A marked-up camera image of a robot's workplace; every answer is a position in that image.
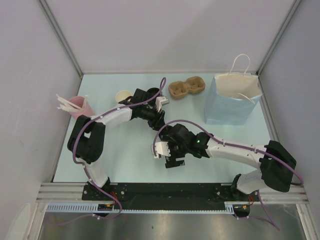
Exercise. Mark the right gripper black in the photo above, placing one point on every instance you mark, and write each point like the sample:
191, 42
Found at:
171, 161

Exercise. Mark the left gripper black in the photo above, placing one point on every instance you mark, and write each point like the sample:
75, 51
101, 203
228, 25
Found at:
157, 121

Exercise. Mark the pink cup holder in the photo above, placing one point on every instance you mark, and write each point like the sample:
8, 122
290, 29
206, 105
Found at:
78, 100

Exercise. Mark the light blue paper bag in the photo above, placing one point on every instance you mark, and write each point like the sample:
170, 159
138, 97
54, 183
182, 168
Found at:
231, 98

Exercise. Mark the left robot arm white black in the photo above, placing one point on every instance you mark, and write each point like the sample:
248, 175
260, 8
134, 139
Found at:
88, 134

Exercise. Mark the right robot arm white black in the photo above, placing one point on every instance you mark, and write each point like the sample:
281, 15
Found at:
273, 164

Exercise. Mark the stack of black lids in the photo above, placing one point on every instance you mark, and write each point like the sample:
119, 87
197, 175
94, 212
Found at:
154, 91

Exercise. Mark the brown cup carrier stack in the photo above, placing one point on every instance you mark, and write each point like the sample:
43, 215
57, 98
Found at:
192, 85

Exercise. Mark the stack of brown paper cups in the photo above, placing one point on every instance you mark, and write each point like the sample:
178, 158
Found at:
122, 95

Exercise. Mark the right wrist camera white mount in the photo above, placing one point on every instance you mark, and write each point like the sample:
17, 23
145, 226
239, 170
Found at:
160, 149

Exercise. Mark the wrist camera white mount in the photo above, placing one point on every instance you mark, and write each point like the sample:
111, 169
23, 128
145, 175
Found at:
160, 149
161, 101

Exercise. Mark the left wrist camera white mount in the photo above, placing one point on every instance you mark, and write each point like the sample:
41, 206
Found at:
161, 101

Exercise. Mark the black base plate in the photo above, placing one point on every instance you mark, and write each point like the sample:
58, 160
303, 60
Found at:
177, 196

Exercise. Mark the aluminium frame rail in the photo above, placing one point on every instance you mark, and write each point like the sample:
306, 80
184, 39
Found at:
61, 192

